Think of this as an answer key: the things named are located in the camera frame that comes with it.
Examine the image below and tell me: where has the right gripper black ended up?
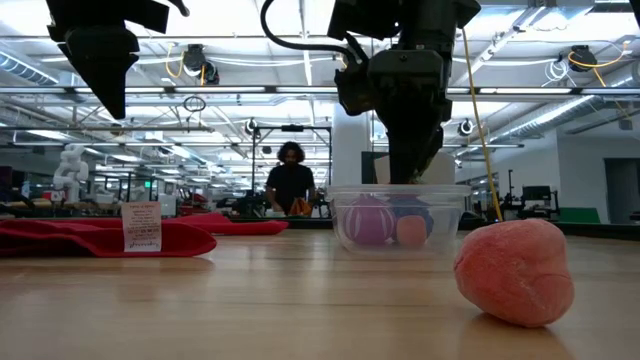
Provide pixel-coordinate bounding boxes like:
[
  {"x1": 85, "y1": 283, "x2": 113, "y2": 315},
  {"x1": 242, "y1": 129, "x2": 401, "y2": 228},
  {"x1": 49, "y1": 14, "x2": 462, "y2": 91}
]
[{"x1": 334, "y1": 48, "x2": 454, "y2": 184}]

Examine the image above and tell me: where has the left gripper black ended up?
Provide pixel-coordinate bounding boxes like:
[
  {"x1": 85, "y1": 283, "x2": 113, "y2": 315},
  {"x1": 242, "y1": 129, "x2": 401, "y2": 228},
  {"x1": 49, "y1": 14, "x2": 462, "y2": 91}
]
[{"x1": 45, "y1": 0, "x2": 170, "y2": 119}]

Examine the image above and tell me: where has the purple grape bunch toy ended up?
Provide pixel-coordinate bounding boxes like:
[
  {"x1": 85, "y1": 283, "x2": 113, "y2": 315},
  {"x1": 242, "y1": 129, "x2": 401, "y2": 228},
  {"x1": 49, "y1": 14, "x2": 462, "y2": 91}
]
[{"x1": 385, "y1": 193, "x2": 434, "y2": 239}]

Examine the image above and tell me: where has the clear plastic tupperware container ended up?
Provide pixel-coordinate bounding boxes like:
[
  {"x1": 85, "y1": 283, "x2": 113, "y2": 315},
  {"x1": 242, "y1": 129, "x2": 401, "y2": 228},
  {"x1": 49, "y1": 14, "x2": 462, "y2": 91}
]
[{"x1": 327, "y1": 183, "x2": 472, "y2": 257}]

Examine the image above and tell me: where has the pink peach toy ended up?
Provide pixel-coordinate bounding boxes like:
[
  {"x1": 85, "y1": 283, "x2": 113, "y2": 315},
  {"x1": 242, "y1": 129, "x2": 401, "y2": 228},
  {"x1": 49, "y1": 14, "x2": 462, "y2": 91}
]
[
  {"x1": 452, "y1": 218, "x2": 576, "y2": 329},
  {"x1": 395, "y1": 214, "x2": 429, "y2": 250}
]

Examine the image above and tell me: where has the purple striped onion toy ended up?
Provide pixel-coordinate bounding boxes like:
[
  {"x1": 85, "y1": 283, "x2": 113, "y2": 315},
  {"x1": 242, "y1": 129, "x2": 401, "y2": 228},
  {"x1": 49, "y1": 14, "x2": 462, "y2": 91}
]
[{"x1": 341, "y1": 193, "x2": 398, "y2": 247}]

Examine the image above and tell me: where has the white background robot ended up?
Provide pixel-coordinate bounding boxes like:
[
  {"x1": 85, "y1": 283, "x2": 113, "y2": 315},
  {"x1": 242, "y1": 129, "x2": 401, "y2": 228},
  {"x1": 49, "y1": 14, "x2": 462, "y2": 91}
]
[{"x1": 52, "y1": 144, "x2": 91, "y2": 204}]

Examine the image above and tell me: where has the black background monitor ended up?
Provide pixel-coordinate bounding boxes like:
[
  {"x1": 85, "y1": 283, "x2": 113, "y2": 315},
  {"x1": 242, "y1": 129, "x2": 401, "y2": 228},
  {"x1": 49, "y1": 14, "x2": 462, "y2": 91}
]
[{"x1": 521, "y1": 185, "x2": 553, "y2": 204}]

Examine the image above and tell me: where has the person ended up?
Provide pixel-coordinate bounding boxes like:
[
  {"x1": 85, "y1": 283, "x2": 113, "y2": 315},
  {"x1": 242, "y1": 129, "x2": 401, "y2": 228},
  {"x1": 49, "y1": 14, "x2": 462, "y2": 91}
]
[{"x1": 264, "y1": 140, "x2": 318, "y2": 217}]

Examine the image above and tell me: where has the red cloth with label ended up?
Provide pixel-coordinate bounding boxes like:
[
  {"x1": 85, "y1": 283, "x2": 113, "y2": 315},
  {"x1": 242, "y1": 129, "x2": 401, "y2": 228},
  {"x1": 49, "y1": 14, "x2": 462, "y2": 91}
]
[{"x1": 0, "y1": 202, "x2": 290, "y2": 259}]

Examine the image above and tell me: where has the yellow hanging cable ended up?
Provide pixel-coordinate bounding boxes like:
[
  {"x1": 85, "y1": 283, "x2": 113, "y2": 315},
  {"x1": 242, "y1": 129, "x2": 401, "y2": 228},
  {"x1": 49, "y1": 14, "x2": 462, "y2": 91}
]
[{"x1": 459, "y1": 27, "x2": 504, "y2": 224}]

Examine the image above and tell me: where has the black hanging cable loop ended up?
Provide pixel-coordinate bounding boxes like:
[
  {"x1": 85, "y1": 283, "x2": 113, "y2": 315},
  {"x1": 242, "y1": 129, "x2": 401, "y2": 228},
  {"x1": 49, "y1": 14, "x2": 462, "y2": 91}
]
[{"x1": 182, "y1": 95, "x2": 208, "y2": 114}]

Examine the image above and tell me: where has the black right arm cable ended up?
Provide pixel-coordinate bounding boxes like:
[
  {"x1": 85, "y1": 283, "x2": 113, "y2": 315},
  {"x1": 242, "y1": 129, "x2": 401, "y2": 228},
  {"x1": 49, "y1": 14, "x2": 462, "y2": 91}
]
[{"x1": 258, "y1": 0, "x2": 362, "y2": 69}]

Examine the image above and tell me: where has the black background rig frame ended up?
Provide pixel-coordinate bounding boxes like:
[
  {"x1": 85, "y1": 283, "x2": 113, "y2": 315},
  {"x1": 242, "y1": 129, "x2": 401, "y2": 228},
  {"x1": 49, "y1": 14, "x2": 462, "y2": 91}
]
[{"x1": 248, "y1": 124, "x2": 334, "y2": 216}]

